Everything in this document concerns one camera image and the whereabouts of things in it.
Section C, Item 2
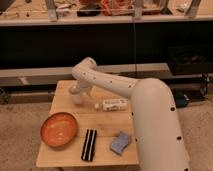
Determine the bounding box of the wooden table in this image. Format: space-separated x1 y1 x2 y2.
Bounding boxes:
36 81 142 171

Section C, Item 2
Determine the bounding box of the orange bowl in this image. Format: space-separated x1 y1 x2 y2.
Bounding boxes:
40 112 78 148

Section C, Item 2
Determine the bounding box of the blue sponge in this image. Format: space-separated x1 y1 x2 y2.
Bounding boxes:
110 132 131 155

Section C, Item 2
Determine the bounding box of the white plastic bottle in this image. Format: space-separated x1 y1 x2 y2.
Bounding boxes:
94 98 128 111

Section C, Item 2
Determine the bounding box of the long wooden bench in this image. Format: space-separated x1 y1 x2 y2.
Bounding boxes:
0 63 172 87

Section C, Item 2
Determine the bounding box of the black striped block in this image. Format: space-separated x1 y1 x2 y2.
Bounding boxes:
81 129 97 161

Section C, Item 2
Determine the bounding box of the black vertical cable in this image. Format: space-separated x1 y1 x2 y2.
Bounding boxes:
132 0 138 80

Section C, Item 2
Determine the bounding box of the white ceramic cup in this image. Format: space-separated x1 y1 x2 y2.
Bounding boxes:
71 94 84 105

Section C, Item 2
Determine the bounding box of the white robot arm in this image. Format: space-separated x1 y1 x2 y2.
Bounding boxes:
70 57 190 171

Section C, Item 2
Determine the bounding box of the metal shelf frame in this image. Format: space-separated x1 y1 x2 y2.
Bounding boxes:
0 0 213 27

